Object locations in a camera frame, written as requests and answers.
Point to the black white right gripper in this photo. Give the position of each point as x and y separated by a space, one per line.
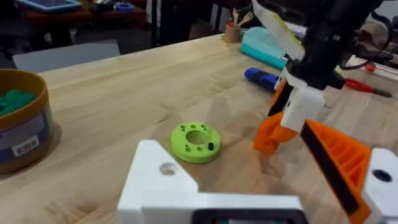
329 46

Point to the bare white left gripper left finger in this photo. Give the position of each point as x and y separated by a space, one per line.
155 180

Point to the white orange left gripper right finger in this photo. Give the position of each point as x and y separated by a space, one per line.
342 161

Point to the blue electric screwdriver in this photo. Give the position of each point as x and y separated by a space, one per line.
261 79

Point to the small black screw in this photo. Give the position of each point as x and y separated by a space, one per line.
211 146

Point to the green disc with holes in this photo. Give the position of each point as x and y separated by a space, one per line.
186 152

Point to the teal zip bag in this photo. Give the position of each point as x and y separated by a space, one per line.
261 46

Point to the flat upright wrist plate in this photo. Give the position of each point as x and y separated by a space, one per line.
280 32

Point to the brown cup with wooden cutlery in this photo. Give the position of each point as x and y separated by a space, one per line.
232 32

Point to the round tub with toys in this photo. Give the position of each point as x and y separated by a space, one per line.
21 130

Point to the grey flat board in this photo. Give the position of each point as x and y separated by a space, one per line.
68 56

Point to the blue tape roll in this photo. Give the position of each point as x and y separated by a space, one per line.
124 7

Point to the dark red side table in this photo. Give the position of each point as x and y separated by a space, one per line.
87 17

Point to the blue flat tray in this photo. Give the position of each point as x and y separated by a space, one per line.
49 4

